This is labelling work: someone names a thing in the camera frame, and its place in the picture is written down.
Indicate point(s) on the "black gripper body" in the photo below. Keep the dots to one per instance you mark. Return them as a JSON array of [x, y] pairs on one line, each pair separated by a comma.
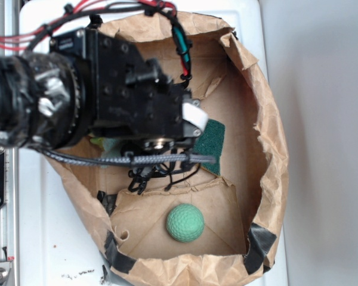
[[124, 96]]

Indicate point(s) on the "teal blue cloth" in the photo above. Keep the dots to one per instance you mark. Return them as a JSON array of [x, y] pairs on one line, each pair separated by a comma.
[[111, 148]]

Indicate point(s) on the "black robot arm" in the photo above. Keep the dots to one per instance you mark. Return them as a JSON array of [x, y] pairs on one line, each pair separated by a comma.
[[39, 102]]

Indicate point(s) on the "dark green scouring pad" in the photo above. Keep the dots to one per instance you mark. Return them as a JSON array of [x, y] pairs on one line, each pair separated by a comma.
[[210, 143]]

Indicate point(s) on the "green dimpled ball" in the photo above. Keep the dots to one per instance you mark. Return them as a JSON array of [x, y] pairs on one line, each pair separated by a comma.
[[185, 223]]

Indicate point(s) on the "brown paper bag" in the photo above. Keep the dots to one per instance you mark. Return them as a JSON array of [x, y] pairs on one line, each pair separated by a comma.
[[219, 225]]

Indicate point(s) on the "aluminium frame rail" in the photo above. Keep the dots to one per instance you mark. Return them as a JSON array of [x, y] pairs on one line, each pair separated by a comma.
[[9, 241]]

